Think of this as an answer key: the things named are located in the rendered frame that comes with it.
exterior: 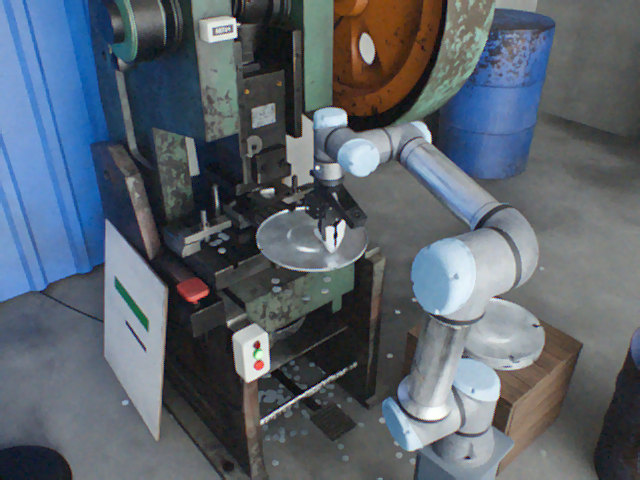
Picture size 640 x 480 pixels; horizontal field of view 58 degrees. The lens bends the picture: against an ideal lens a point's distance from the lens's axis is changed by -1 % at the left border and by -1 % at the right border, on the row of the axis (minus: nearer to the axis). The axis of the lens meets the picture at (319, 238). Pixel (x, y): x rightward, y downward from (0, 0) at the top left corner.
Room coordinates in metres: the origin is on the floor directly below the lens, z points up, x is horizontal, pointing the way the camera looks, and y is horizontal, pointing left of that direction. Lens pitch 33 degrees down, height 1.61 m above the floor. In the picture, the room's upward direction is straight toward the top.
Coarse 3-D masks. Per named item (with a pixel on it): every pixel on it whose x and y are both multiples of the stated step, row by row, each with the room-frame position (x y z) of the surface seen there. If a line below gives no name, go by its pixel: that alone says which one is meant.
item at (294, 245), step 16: (272, 224) 1.35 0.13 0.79; (288, 224) 1.35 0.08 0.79; (304, 224) 1.34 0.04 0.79; (256, 240) 1.27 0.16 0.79; (272, 240) 1.27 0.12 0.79; (288, 240) 1.27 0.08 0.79; (304, 240) 1.27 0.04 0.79; (320, 240) 1.27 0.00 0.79; (352, 240) 1.28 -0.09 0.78; (272, 256) 1.20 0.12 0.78; (288, 256) 1.20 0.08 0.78; (304, 256) 1.21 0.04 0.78; (320, 256) 1.21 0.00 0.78; (336, 256) 1.21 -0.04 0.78; (352, 256) 1.21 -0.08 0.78
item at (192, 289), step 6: (186, 282) 1.13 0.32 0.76; (192, 282) 1.12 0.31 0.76; (198, 282) 1.13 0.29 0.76; (180, 288) 1.10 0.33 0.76; (186, 288) 1.10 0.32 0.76; (192, 288) 1.10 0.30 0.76; (198, 288) 1.10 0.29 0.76; (204, 288) 1.10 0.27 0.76; (180, 294) 1.09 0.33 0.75; (186, 294) 1.08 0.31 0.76; (192, 294) 1.08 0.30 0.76; (198, 294) 1.08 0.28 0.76; (204, 294) 1.09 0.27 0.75; (192, 300) 1.07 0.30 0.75
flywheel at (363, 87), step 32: (352, 0) 1.67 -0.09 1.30; (384, 0) 1.62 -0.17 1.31; (416, 0) 1.54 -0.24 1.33; (352, 32) 1.72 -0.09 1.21; (384, 32) 1.62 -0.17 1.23; (416, 32) 1.53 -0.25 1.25; (352, 64) 1.71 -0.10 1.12; (384, 64) 1.61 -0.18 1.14; (416, 64) 1.48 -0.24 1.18; (352, 96) 1.66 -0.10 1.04; (384, 96) 1.56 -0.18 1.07; (416, 96) 1.56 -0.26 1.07
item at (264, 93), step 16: (256, 64) 1.47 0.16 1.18; (256, 80) 1.42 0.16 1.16; (272, 80) 1.45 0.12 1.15; (256, 96) 1.42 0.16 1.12; (272, 96) 1.45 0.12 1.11; (256, 112) 1.42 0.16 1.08; (272, 112) 1.45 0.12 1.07; (256, 128) 1.42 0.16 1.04; (272, 128) 1.45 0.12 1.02; (256, 144) 1.40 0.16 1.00; (272, 144) 1.45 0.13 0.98; (224, 160) 1.45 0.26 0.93; (240, 160) 1.39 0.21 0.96; (256, 160) 1.38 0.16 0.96; (272, 160) 1.41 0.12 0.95; (240, 176) 1.39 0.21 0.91; (256, 176) 1.38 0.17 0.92; (272, 176) 1.41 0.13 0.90
